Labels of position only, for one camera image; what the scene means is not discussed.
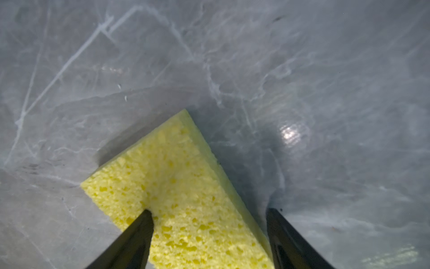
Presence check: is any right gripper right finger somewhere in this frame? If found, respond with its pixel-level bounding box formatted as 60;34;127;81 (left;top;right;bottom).
266;208;334;269

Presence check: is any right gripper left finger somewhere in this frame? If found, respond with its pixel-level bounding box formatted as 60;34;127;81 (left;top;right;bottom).
87;210;154;269

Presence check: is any yellow green sponge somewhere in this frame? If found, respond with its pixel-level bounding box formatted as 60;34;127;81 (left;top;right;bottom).
81;110;273;269

